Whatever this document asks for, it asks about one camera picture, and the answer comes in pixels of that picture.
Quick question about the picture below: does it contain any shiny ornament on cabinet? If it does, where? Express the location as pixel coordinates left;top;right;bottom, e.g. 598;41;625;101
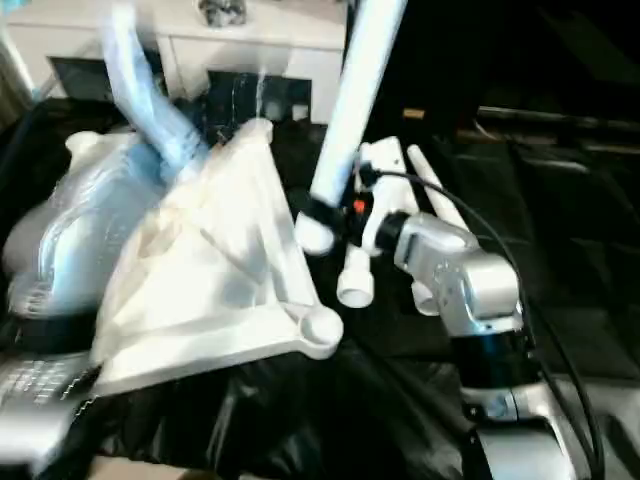
198;0;247;27

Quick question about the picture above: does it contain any black work mat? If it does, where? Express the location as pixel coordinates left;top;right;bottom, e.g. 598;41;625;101
0;95;640;480

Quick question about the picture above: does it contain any white plastic table leg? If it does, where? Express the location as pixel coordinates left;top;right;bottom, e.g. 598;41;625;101
404;145;467;237
294;0;409;257
337;235;379;309
408;270;447;317

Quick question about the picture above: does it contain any white cabinet with glass doors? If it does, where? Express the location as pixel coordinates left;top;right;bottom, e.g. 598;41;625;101
0;0;351;126

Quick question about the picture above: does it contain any white plastic table top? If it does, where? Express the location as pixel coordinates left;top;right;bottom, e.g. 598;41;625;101
65;118;347;396

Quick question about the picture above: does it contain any dark low shelf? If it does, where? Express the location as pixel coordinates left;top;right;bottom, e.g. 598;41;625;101
478;104;640;133

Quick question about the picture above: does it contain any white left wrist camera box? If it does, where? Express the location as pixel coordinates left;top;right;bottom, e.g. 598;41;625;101
100;5;208;186

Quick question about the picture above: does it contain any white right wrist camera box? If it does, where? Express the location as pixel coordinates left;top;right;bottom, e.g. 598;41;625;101
355;140;407;257

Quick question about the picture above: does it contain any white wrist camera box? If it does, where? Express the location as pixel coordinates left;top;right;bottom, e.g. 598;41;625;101
355;140;407;257
100;5;208;186

